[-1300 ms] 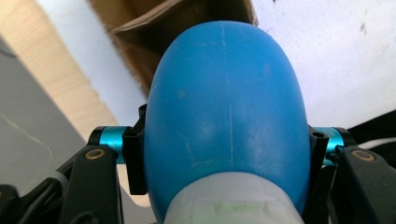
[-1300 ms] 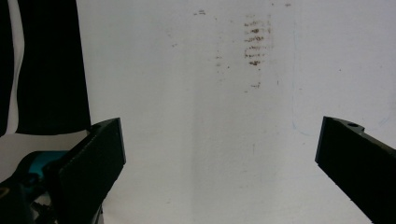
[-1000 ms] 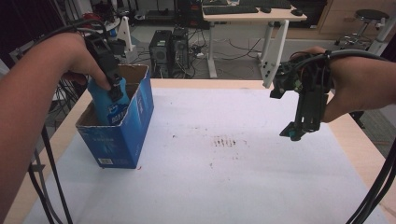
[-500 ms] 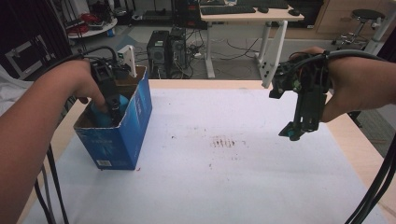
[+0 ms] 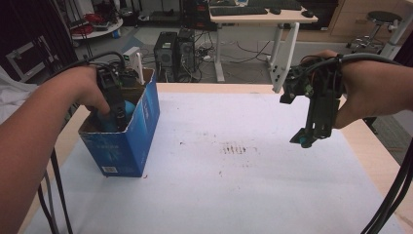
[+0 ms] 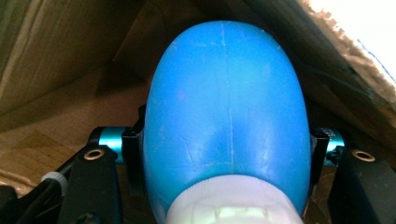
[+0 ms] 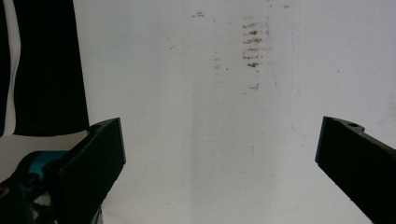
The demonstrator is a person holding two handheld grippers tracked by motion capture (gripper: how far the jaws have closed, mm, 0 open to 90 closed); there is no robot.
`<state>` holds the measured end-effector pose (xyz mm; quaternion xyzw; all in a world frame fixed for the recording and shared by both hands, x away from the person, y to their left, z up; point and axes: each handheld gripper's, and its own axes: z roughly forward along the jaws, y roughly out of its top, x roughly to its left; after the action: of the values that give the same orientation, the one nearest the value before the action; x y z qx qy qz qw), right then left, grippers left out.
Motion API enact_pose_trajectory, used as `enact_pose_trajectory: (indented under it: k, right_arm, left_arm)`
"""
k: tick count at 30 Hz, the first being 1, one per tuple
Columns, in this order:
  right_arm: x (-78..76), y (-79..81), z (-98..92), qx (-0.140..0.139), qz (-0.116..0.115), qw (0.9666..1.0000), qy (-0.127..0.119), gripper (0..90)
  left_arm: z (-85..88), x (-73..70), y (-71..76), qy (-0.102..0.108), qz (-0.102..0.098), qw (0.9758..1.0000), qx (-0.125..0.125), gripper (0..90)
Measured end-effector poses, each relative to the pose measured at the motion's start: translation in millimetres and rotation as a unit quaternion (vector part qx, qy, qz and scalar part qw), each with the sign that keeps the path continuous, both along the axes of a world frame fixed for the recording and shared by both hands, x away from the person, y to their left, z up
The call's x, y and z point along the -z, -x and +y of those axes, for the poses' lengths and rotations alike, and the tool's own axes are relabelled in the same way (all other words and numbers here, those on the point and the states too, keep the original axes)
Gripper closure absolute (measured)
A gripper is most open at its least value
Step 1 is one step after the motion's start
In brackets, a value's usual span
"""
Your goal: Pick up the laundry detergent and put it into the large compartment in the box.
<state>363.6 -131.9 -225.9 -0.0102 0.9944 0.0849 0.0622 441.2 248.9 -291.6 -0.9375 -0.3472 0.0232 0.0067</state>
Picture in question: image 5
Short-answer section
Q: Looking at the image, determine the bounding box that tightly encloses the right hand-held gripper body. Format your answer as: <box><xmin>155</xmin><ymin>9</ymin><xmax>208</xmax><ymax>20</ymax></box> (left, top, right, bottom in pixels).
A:
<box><xmin>279</xmin><ymin>61</ymin><xmax>346</xmax><ymax>138</ymax></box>

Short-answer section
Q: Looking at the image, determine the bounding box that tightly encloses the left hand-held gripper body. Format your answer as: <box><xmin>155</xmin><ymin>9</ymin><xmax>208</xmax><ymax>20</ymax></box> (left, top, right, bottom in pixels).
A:
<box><xmin>95</xmin><ymin>65</ymin><xmax>141</xmax><ymax>126</ymax></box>

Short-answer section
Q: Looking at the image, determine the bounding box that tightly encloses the blue cardboard box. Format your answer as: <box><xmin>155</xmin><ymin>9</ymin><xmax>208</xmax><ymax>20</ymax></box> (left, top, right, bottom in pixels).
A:
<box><xmin>78</xmin><ymin>67</ymin><xmax>161</xmax><ymax>178</ymax></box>

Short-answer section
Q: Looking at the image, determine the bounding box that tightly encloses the person's left hand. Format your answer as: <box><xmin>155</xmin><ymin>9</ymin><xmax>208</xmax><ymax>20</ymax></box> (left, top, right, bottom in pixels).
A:
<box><xmin>48</xmin><ymin>64</ymin><xmax>112</xmax><ymax>117</ymax></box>

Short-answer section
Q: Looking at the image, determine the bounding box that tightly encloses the person's right hand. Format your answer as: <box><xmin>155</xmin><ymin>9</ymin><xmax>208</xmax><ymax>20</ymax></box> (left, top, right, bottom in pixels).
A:
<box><xmin>300</xmin><ymin>49</ymin><xmax>373</xmax><ymax>130</ymax></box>

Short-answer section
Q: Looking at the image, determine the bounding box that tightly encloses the round white table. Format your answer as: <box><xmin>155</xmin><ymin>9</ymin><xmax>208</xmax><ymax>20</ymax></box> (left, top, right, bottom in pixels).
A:
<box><xmin>70</xmin><ymin>18</ymin><xmax>125</xmax><ymax>41</ymax></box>

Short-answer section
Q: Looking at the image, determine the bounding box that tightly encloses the white table mat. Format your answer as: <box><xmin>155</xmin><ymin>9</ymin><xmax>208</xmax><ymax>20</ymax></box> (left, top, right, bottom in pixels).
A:
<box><xmin>23</xmin><ymin>92</ymin><xmax>406</xmax><ymax>234</ymax></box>

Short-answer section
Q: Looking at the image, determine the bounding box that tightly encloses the wooden desk with white legs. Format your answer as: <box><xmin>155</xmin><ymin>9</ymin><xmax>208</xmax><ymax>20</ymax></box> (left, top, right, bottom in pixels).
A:
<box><xmin>208</xmin><ymin>5</ymin><xmax>319</xmax><ymax>95</ymax></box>

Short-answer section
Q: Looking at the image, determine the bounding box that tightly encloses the wooden cabinet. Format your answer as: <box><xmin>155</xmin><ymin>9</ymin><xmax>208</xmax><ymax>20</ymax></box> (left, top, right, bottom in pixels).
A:
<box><xmin>319</xmin><ymin>0</ymin><xmax>407</xmax><ymax>37</ymax></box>

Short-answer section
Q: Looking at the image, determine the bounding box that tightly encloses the black round stool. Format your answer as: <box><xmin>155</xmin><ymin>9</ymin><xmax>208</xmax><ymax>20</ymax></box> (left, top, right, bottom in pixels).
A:
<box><xmin>346</xmin><ymin>10</ymin><xmax>404</xmax><ymax>51</ymax></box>

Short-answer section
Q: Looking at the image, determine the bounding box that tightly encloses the black keyboard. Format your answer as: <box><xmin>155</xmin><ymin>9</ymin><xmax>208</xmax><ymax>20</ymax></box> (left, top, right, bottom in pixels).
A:
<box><xmin>209</xmin><ymin>6</ymin><xmax>269</xmax><ymax>18</ymax></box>
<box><xmin>247</xmin><ymin>0</ymin><xmax>304</xmax><ymax>11</ymax></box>

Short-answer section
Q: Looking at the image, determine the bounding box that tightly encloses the white table bracket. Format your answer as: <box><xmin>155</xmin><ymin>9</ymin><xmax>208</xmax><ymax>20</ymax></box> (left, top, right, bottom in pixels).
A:
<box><xmin>123</xmin><ymin>46</ymin><xmax>146</xmax><ymax>87</ymax></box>

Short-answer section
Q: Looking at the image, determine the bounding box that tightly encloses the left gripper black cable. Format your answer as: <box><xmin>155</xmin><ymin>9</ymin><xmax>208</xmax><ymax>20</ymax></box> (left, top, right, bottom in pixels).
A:
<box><xmin>45</xmin><ymin>51</ymin><xmax>129</xmax><ymax>83</ymax></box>

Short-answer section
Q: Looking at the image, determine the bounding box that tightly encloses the right gripper grey cable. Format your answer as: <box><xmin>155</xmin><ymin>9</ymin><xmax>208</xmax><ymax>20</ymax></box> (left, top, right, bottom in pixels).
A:
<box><xmin>300</xmin><ymin>52</ymin><xmax>401</xmax><ymax>75</ymax></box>

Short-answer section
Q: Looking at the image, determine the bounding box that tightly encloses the hanging black cable bundle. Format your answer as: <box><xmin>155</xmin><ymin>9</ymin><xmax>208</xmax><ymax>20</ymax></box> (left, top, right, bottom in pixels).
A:
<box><xmin>359</xmin><ymin>137</ymin><xmax>413</xmax><ymax>234</ymax></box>
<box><xmin>37</xmin><ymin>147</ymin><xmax>74</xmax><ymax>234</ymax></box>

